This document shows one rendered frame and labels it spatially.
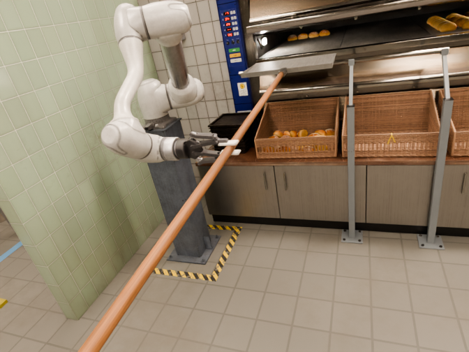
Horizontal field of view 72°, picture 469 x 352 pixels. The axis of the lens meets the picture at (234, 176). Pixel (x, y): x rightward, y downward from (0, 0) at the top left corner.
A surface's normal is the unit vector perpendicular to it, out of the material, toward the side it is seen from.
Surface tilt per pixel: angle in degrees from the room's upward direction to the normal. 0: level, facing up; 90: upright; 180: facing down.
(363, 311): 0
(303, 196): 90
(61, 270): 90
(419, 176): 90
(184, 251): 90
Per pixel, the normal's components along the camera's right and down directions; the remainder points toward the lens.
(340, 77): -0.36, 0.15
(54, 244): 0.93, 0.00
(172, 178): -0.32, 0.48
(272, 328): -0.17, -0.88
